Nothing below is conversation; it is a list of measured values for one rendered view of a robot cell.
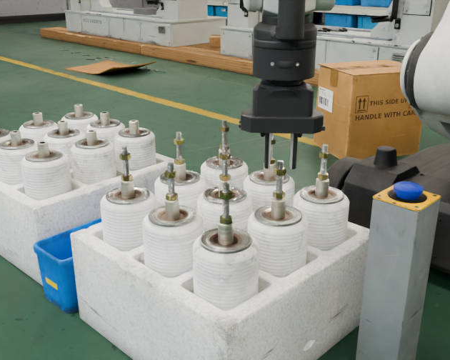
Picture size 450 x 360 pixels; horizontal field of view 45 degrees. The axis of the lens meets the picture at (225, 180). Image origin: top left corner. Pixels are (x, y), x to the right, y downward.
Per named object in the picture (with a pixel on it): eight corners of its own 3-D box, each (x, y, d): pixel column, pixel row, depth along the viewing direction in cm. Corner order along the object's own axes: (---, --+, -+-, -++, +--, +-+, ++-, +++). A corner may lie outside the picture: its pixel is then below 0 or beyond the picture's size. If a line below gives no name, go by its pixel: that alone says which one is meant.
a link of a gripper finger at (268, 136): (269, 163, 84) (271, 124, 82) (270, 170, 81) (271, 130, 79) (259, 163, 84) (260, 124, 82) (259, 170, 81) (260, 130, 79)
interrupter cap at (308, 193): (313, 208, 89) (313, 204, 88) (291, 192, 95) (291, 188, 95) (352, 201, 91) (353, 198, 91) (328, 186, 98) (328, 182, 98)
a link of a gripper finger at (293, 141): (290, 171, 81) (291, 131, 78) (288, 163, 84) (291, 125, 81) (301, 171, 81) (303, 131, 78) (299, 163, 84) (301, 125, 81)
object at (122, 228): (128, 268, 105) (122, 182, 99) (170, 280, 101) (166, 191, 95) (96, 293, 97) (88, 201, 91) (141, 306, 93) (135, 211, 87)
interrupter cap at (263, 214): (245, 213, 87) (245, 209, 87) (284, 204, 90) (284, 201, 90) (270, 232, 81) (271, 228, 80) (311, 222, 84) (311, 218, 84)
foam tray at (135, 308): (223, 248, 128) (223, 176, 121) (370, 317, 102) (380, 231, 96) (78, 318, 102) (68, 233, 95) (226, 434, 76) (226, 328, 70)
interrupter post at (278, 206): (267, 216, 86) (268, 197, 85) (280, 213, 87) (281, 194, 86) (276, 222, 84) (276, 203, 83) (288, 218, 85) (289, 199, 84)
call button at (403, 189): (400, 191, 80) (402, 178, 79) (426, 198, 77) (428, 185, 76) (386, 198, 77) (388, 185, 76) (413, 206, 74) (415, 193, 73)
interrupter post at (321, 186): (318, 200, 92) (320, 182, 91) (311, 195, 94) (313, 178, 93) (331, 198, 93) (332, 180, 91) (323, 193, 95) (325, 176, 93)
